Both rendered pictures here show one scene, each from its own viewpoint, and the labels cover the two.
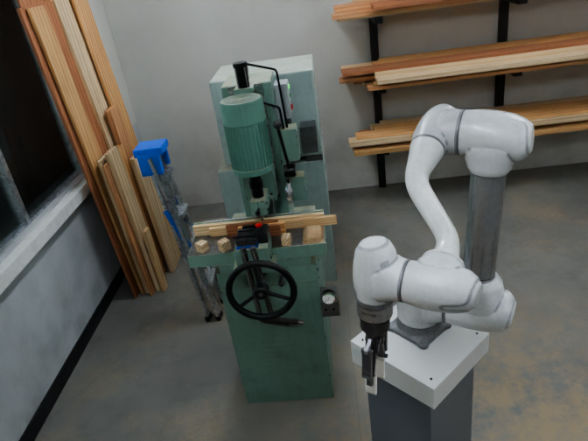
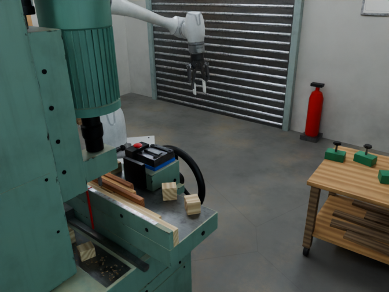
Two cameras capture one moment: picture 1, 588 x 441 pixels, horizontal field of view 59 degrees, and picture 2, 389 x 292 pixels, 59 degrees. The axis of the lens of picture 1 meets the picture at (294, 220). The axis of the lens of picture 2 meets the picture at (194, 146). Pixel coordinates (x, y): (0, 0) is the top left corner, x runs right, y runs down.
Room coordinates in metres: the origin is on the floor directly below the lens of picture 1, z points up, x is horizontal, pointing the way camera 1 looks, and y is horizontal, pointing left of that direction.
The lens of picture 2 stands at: (2.66, 0.88, 1.50)
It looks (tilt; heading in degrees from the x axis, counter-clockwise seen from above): 25 degrees down; 213
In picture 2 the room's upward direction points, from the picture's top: 1 degrees counter-clockwise
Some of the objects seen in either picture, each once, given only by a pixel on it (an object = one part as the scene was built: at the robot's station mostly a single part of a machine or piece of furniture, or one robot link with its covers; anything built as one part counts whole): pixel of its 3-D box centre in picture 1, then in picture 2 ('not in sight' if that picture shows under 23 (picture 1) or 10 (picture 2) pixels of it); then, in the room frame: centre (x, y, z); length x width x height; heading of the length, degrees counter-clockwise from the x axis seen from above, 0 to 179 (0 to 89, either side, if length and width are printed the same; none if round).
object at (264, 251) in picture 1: (254, 250); (151, 173); (1.87, 0.18, 0.91); 0.15 x 0.14 x 0.09; 84
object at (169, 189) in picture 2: (224, 245); (169, 191); (1.94, 0.31, 0.92); 0.04 x 0.04 x 0.04; 41
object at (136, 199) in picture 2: (252, 227); (116, 193); (2.04, 0.19, 0.93); 0.24 x 0.02 x 0.06; 84
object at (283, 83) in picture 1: (283, 99); not in sight; (2.36, -0.03, 1.40); 0.10 x 0.06 x 0.16; 174
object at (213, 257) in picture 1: (257, 248); (134, 194); (1.95, 0.18, 0.87); 0.61 x 0.30 x 0.06; 84
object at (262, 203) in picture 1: (261, 203); (91, 165); (2.08, 0.13, 1.03); 0.14 x 0.07 x 0.09; 174
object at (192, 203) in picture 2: (202, 246); (192, 204); (1.96, 0.41, 0.92); 0.04 x 0.04 x 0.04; 47
